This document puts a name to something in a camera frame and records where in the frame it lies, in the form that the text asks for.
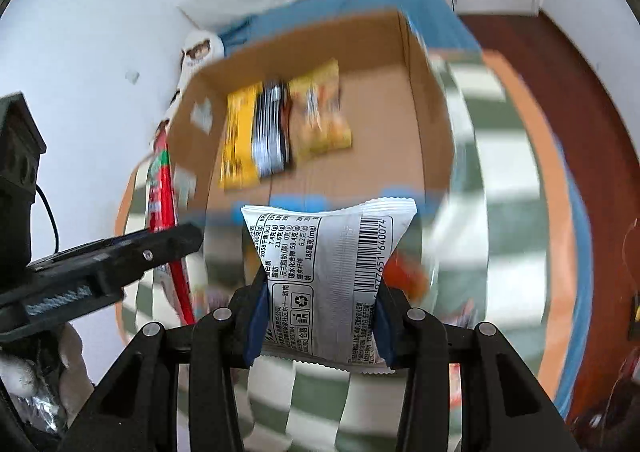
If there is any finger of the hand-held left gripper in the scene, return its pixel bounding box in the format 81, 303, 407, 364
107, 223, 205, 285

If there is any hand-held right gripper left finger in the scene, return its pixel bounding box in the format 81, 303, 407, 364
60, 271, 269, 452

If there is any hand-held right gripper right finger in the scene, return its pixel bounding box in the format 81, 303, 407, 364
372, 283, 583, 452

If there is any white snack packet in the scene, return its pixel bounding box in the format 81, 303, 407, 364
240, 198, 417, 376

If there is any cardboard box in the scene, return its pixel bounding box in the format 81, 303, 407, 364
165, 9, 457, 229

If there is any person's left hand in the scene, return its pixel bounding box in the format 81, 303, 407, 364
0, 322, 96, 415

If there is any long red snack packet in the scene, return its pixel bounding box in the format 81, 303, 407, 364
147, 121, 197, 327

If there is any yellow black snack packet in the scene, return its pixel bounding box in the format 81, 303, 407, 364
220, 84, 264, 191

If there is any black silver snack packet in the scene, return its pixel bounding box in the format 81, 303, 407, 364
252, 80, 296, 177

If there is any green white checkered blanket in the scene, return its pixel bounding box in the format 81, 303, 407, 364
114, 49, 593, 452

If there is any patterned white cloth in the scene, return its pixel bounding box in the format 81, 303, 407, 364
172, 29, 227, 103

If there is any yellow orange snack packet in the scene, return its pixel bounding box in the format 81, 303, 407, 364
287, 59, 354, 163

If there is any silver foil packet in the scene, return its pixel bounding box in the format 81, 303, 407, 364
12, 394, 68, 435

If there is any black cable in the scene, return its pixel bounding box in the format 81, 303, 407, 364
34, 184, 62, 253

